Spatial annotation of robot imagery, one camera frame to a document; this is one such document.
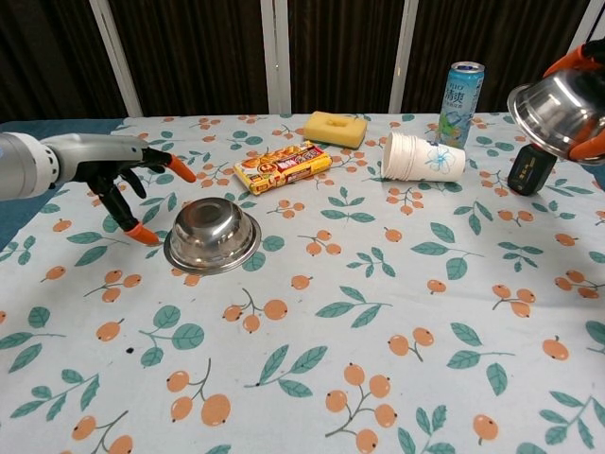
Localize yellow snack package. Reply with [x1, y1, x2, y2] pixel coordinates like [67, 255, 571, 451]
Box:
[233, 140, 332, 197]

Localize light blue drink can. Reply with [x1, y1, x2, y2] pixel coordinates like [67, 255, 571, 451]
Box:
[439, 61, 487, 148]

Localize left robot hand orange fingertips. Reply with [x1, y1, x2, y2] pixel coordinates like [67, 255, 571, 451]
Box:
[49, 133, 198, 247]

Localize floral tablecloth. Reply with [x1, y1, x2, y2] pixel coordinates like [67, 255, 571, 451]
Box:
[0, 112, 605, 454]

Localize yellow sponge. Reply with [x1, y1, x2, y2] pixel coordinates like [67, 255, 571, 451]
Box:
[302, 111, 369, 148]

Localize white partition frame post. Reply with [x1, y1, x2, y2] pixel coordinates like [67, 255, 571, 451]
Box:
[259, 0, 292, 114]
[389, 0, 420, 114]
[89, 0, 144, 118]

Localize black bottle red cap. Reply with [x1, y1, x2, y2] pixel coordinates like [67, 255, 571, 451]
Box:
[508, 144, 559, 196]

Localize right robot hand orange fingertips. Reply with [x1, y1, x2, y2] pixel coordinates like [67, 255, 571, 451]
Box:
[542, 40, 605, 165]

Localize steel bowl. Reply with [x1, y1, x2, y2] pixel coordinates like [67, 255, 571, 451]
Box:
[506, 70, 605, 166]
[163, 197, 263, 274]

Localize stacked white paper cups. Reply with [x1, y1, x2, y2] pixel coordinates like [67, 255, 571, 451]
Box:
[381, 131, 467, 183]

